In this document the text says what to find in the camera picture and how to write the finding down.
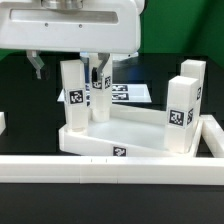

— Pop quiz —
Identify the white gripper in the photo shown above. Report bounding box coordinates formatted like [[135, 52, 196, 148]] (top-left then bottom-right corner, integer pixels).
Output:
[[0, 0, 145, 82]]

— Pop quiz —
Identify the white desk top tray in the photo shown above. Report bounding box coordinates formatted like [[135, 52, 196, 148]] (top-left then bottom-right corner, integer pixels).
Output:
[[59, 104, 203, 157]]

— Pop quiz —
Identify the white L-shaped fence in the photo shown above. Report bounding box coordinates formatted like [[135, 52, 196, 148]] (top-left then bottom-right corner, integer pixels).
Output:
[[0, 114, 224, 186]]

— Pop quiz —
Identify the white marker base plate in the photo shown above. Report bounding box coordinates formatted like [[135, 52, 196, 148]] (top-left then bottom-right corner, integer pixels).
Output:
[[57, 84, 152, 104]]

